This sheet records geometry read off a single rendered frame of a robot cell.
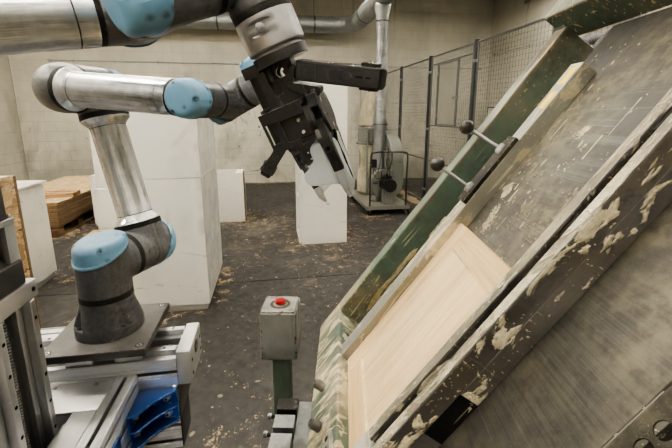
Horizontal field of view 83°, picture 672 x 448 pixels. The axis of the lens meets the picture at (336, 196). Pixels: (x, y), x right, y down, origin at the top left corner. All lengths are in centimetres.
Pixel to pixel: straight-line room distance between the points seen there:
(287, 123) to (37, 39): 29
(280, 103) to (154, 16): 17
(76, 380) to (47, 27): 83
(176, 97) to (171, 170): 231
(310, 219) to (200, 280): 180
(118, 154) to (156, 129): 196
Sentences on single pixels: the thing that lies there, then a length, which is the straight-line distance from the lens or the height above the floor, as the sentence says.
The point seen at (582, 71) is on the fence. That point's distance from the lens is 109.
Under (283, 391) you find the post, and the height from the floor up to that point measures 62.
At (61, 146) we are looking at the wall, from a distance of 986.
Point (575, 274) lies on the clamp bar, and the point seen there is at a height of 134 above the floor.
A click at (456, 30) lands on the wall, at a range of 1002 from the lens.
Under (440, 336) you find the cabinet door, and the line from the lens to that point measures 82.
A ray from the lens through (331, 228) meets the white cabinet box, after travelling 470.
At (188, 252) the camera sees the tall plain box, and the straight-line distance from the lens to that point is 322.
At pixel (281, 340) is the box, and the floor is 83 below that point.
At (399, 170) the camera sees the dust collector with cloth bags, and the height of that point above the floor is 67.
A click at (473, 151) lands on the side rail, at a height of 144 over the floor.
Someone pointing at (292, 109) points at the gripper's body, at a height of 156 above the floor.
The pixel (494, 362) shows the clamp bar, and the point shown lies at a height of 120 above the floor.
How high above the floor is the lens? 155
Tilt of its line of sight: 12 degrees down
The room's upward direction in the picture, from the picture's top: straight up
